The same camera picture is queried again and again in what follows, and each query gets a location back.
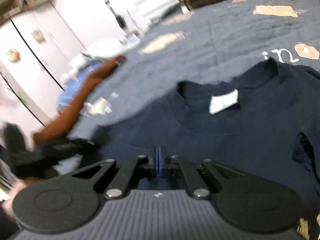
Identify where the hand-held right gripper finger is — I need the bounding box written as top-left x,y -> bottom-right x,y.
71,146 -> 160,199
160,146 -> 250,199

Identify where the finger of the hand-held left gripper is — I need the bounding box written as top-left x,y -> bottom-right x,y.
50,139 -> 97,159

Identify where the navy t-shirt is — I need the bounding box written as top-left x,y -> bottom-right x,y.
67,57 -> 320,240

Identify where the person's left hand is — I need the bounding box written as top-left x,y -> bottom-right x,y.
0,180 -> 28,218

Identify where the brown garment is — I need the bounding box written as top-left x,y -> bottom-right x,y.
32,56 -> 126,146

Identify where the blue pillow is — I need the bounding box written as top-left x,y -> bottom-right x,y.
56,62 -> 101,113

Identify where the white wardrobe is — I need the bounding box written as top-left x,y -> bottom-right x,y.
0,2 -> 88,128

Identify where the white crumpled hoodie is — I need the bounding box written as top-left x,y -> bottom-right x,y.
62,37 -> 141,81

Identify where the bear sticker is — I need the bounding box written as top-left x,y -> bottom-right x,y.
29,28 -> 47,45
6,48 -> 22,63

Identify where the grey printed bedspread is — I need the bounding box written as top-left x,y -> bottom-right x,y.
57,0 -> 320,141

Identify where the black and white stand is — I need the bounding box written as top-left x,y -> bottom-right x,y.
104,0 -> 127,30

